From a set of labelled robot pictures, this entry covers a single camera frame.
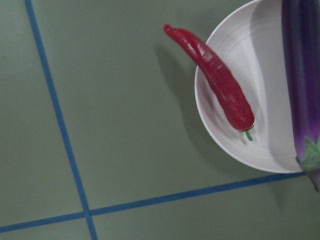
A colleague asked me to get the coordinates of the purple eggplant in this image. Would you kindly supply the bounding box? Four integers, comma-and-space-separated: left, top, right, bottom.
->
281, 0, 320, 192

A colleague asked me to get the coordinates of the red chili pepper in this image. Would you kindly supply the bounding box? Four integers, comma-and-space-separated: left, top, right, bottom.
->
163, 24, 255, 141

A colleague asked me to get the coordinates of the pink plate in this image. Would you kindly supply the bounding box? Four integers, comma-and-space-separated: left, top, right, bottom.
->
194, 0, 301, 174

